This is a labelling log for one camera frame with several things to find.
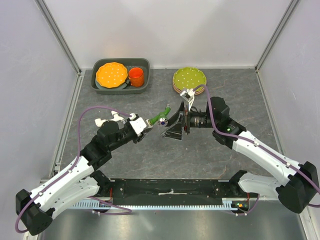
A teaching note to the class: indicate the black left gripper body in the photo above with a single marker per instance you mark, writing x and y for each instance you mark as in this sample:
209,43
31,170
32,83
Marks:
141,135

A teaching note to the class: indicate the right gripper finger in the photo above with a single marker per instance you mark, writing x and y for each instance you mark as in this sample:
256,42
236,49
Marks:
173,119
174,132

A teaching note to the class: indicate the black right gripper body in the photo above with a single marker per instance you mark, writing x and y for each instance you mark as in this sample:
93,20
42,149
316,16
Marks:
187,119

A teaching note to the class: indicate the green plastic water faucet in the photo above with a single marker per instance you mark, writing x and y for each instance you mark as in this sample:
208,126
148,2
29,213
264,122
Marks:
162,117

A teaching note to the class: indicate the white pvc elbow fitting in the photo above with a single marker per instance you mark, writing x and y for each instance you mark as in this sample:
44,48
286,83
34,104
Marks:
148,125

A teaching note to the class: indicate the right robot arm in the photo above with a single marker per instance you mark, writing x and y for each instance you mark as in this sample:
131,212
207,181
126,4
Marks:
293,183

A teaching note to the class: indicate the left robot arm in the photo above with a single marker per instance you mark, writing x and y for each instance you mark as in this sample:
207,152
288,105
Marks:
37,208

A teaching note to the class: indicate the tan bottom plate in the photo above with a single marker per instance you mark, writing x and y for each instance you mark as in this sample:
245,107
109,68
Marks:
178,92

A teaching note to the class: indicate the pink plate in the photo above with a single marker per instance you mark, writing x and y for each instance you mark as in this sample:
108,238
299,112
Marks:
175,87

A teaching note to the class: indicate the green dotted plate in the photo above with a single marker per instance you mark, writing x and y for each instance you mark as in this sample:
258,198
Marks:
188,78

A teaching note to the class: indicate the teal plate under orange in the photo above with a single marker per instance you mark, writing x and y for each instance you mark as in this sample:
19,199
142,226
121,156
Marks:
121,87

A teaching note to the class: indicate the orange mug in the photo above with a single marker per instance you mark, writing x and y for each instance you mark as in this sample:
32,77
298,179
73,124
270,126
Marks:
135,77

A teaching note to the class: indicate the grey plastic dish tub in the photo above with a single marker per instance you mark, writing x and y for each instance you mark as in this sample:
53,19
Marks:
128,63

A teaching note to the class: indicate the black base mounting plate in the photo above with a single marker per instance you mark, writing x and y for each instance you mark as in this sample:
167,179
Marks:
170,192

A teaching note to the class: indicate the orange dotted plate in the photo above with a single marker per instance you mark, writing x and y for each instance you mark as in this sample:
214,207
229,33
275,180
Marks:
112,74

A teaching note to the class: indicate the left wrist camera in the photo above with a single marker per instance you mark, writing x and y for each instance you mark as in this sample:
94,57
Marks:
137,123

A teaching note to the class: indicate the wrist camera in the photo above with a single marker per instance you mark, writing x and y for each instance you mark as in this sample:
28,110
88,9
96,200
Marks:
137,123
188,96

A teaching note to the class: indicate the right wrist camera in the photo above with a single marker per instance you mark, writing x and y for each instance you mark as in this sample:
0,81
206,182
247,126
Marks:
188,96

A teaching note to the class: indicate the grey slotted cable duct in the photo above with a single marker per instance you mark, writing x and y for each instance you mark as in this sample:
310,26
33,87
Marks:
90,204

